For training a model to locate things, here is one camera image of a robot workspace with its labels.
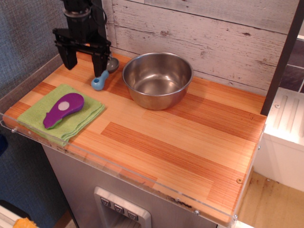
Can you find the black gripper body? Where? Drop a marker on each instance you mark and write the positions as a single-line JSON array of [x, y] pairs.
[[76, 31]]

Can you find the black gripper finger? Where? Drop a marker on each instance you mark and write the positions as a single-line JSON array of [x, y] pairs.
[[68, 55], [100, 63]]

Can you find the blue handled grey spoon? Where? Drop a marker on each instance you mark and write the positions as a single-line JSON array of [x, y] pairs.
[[99, 82]]

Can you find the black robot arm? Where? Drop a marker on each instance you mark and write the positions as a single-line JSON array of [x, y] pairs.
[[76, 4]]

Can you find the purple toy eggplant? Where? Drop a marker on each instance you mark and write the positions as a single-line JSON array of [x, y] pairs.
[[66, 105]]

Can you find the green folded cloth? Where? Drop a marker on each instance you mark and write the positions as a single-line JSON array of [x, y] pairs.
[[70, 126]]

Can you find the stainless steel bowl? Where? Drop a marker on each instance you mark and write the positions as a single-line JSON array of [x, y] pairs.
[[157, 81]]

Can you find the clear acrylic table guard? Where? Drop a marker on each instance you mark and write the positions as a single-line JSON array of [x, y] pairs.
[[200, 163]]

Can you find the silver dispenser panel with buttons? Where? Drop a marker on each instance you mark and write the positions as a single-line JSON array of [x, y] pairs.
[[116, 212]]

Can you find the orange object bottom left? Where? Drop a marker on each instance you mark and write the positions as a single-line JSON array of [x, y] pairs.
[[24, 223]]

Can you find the white ridged cabinet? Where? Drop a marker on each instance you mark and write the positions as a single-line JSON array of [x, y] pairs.
[[281, 156]]

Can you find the dark right shelf post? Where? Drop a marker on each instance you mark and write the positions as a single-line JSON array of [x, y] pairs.
[[283, 60]]

